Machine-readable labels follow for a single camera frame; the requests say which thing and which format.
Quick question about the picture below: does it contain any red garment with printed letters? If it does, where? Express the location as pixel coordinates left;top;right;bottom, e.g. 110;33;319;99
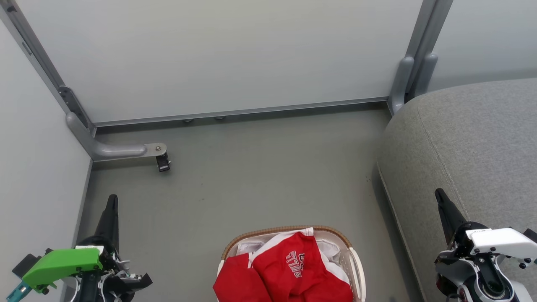
251;229;354;302

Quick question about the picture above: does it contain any grey partition corner post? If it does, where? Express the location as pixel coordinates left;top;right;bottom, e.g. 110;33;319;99
0;0;96;130

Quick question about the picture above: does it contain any teal plastic clip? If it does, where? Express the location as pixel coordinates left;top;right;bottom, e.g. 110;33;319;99
6;281;31;302

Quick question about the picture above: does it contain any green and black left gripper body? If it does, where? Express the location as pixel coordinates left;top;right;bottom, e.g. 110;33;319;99
12;236;153;302

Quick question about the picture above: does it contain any plain red garment white trim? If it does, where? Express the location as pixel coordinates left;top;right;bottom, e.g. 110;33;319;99
213;253;273;302

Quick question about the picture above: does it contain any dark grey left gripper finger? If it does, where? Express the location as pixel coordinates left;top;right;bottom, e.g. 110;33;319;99
93;194;120;250

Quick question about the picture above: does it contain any grey partition foot bar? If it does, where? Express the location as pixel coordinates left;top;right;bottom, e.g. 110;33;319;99
66;112;167;162

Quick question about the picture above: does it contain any grey partition bottom rail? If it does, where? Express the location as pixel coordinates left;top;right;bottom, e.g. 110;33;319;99
93;97;389;127

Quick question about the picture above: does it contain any grey fabric sofa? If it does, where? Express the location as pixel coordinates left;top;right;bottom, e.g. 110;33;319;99
377;78;537;302

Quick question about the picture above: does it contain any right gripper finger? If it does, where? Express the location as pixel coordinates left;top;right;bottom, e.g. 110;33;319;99
434;188;468;247

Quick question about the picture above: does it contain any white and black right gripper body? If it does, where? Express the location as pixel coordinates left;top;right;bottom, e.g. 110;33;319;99
449;221;537;269

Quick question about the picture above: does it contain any white laundry basket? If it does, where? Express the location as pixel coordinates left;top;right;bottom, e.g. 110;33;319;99
216;225;366;302

